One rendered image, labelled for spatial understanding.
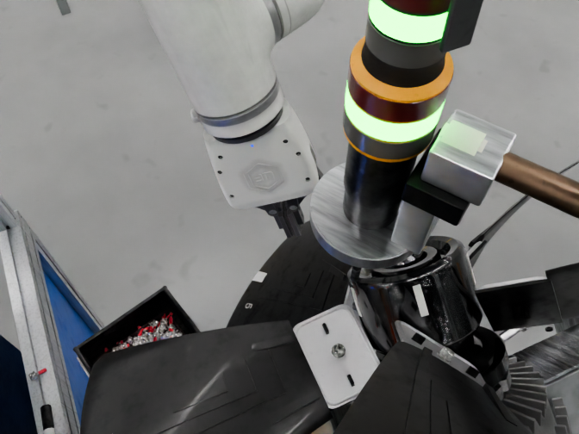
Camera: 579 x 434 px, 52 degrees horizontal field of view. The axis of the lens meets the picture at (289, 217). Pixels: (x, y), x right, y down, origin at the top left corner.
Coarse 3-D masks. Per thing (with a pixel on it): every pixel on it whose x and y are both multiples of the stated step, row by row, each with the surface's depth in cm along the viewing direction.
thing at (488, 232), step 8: (568, 168) 73; (520, 200) 70; (528, 200) 76; (512, 208) 68; (504, 216) 68; (496, 224) 67; (488, 232) 66; (472, 240) 68; (480, 240) 67; (488, 240) 73
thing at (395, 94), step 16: (352, 64) 24; (448, 64) 24; (368, 80) 24; (448, 80) 24; (384, 96) 24; (400, 96) 24; (416, 96) 24; (432, 96) 24; (352, 144) 27; (384, 160) 27; (400, 160) 27
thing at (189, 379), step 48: (192, 336) 61; (240, 336) 59; (288, 336) 58; (96, 384) 61; (144, 384) 58; (192, 384) 57; (240, 384) 56; (288, 384) 56; (96, 432) 56; (144, 432) 55; (192, 432) 54; (240, 432) 54; (288, 432) 53
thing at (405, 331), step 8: (400, 328) 51; (408, 328) 53; (400, 336) 49; (408, 336) 50; (424, 336) 53; (416, 344) 49; (424, 344) 51; (432, 344) 52; (440, 344) 53; (456, 360) 52; (464, 360) 53; (456, 368) 50; (464, 368) 52; (480, 376) 52; (480, 384) 50
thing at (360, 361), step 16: (304, 320) 59; (320, 320) 59; (336, 320) 59; (352, 320) 59; (304, 336) 58; (320, 336) 58; (336, 336) 58; (352, 336) 58; (304, 352) 57; (320, 352) 57; (352, 352) 57; (368, 352) 57; (320, 368) 57; (336, 368) 57; (352, 368) 56; (368, 368) 56; (320, 384) 56; (336, 384) 56; (336, 400) 55
